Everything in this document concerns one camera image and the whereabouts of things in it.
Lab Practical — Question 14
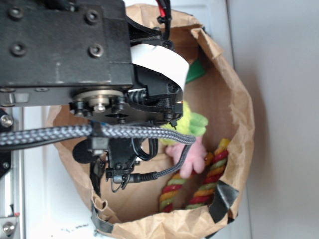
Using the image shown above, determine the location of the black white-taped gripper finger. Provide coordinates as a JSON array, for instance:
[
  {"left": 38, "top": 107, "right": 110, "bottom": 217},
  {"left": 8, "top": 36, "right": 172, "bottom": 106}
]
[{"left": 131, "top": 44, "right": 189, "bottom": 89}]

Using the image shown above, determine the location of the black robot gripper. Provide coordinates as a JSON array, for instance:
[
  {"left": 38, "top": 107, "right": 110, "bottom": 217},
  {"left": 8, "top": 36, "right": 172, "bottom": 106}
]
[{"left": 0, "top": 0, "right": 183, "bottom": 188}]

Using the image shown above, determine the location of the green plush animal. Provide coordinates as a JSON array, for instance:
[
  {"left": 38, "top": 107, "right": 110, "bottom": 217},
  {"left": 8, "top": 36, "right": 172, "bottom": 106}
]
[{"left": 161, "top": 101, "right": 208, "bottom": 146}]

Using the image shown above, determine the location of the green wooden block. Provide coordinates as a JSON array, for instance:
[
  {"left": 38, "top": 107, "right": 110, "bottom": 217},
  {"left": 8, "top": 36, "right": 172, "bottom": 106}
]
[{"left": 186, "top": 59, "right": 206, "bottom": 83}]

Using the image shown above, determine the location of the brown paper bag box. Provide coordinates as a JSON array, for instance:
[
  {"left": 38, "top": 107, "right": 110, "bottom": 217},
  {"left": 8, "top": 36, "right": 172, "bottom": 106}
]
[{"left": 55, "top": 10, "right": 255, "bottom": 239}]

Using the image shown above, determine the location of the pink plush bunny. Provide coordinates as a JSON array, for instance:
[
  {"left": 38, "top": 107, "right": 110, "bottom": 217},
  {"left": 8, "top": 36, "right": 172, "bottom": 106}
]
[{"left": 165, "top": 136, "right": 207, "bottom": 179}]

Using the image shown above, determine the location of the white plastic tray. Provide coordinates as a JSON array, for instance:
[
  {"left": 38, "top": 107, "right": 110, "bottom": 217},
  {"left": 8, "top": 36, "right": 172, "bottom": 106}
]
[{"left": 23, "top": 0, "right": 251, "bottom": 239}]

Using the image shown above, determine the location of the grey braided cable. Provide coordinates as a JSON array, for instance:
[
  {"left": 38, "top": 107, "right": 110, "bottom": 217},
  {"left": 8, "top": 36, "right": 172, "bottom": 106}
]
[{"left": 0, "top": 123, "right": 196, "bottom": 185}]

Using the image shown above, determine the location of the black metal bracket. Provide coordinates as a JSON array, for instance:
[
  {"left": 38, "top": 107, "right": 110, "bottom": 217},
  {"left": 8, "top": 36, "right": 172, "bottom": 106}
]
[{"left": 0, "top": 107, "right": 14, "bottom": 180}]

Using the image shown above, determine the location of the multicolour rope toy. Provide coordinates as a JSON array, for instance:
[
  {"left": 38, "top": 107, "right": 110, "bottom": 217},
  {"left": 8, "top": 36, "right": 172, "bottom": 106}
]
[{"left": 159, "top": 138, "right": 230, "bottom": 213}]

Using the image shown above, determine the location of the aluminium frame rail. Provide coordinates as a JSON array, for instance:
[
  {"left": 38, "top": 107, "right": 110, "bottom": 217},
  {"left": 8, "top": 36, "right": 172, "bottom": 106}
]
[{"left": 0, "top": 104, "right": 27, "bottom": 239}]

